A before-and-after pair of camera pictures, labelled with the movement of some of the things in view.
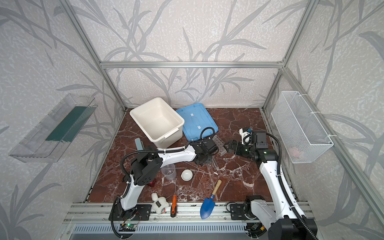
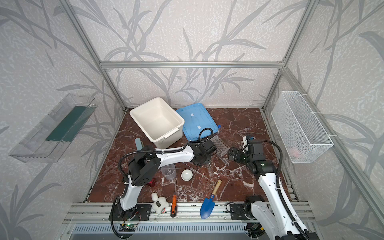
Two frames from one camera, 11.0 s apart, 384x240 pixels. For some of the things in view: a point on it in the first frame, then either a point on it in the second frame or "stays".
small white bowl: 186,175 stays
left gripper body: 204,156 stays
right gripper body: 237,148 → 235,154
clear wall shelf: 47,141 stays
